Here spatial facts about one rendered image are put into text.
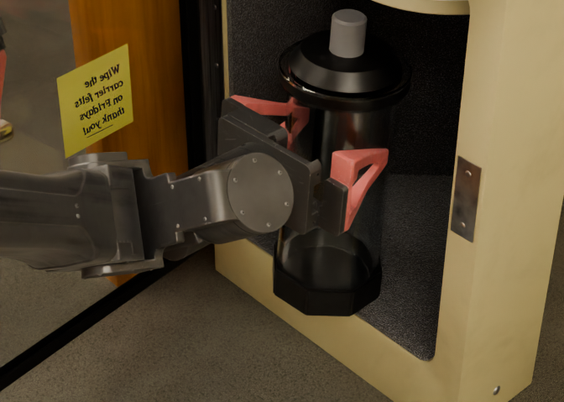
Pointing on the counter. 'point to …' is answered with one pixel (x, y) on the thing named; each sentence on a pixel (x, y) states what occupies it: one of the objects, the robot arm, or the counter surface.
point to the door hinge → (211, 59)
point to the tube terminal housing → (500, 153)
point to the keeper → (466, 198)
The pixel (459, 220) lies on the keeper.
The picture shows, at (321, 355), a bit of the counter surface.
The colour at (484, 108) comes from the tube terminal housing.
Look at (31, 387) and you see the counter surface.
